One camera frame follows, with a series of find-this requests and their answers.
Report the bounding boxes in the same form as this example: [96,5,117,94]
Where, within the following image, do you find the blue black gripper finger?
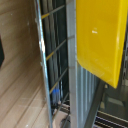
[0,34,6,68]

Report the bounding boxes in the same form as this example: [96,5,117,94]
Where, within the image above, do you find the yellow bowl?
[75,0,128,90]

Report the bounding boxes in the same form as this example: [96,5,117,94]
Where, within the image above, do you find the black dish rack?
[33,0,128,128]

